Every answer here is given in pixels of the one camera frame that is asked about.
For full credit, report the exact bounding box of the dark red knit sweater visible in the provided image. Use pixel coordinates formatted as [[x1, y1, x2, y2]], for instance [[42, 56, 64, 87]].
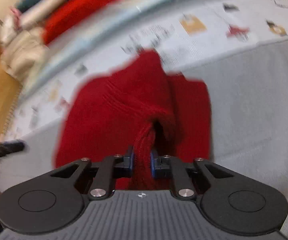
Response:
[[54, 51, 211, 190]]

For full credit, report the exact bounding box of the cream folded blanket stack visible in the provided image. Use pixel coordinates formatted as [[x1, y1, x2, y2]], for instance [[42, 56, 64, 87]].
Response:
[[1, 27, 48, 85]]

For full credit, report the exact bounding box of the white folded bedding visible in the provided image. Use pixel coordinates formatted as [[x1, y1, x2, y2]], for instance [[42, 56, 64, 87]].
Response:
[[0, 0, 95, 46]]

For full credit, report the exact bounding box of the pink cloth item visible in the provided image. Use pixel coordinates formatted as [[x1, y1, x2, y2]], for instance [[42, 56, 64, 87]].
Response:
[[10, 7, 22, 27]]

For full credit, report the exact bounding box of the bright red folded blanket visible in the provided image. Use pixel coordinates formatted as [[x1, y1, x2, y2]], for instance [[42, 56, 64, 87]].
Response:
[[43, 0, 116, 45]]

